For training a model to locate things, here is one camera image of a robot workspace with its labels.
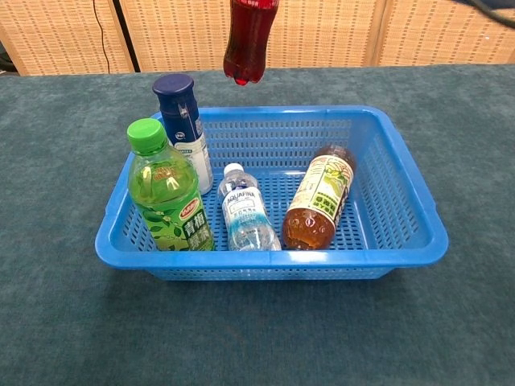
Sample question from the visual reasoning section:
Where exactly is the cola bottle red label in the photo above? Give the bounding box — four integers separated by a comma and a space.
223, 0, 280, 87

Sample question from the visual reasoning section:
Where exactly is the clear water bottle white cap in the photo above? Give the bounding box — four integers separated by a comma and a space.
216, 162, 282, 253

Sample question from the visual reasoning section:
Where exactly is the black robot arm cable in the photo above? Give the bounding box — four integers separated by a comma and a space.
462, 0, 515, 25

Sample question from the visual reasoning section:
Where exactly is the bamboo folding screen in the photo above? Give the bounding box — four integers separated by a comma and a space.
0, 0, 515, 76

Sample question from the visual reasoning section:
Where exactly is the white bottle navy blue cap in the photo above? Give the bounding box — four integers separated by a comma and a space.
151, 73, 214, 197

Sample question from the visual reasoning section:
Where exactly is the thin black hanging cable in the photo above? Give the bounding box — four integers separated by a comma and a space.
93, 0, 113, 74

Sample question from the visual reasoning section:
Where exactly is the teal table cloth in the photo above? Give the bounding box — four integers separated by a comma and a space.
0, 64, 515, 386

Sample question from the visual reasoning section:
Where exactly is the green soda bottle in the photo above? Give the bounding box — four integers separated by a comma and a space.
126, 117, 216, 253

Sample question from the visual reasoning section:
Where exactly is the black tripod stand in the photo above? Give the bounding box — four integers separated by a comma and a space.
112, 0, 141, 74

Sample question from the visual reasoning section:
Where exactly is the blue plastic perforated basket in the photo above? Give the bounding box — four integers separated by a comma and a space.
94, 105, 450, 281

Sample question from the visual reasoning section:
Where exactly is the brown tea bottle black cap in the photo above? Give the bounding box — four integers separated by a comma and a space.
281, 145, 358, 251

